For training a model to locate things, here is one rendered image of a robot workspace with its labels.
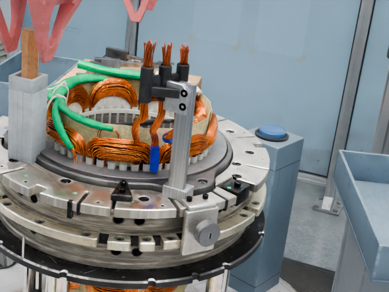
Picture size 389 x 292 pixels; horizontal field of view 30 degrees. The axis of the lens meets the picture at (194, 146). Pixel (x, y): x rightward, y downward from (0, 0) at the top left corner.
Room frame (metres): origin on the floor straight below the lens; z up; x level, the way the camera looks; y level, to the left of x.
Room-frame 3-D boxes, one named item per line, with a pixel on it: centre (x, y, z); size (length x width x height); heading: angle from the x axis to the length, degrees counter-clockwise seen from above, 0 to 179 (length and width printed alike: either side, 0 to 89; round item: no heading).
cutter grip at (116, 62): (1.08, 0.15, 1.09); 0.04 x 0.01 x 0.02; 98
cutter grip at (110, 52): (1.14, 0.14, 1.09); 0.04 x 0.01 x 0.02; 68
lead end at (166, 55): (0.64, 0.03, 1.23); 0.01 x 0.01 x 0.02; 74
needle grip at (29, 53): (0.69, 0.17, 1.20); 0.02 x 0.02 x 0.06
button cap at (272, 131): (0.99, -0.11, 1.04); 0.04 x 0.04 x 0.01
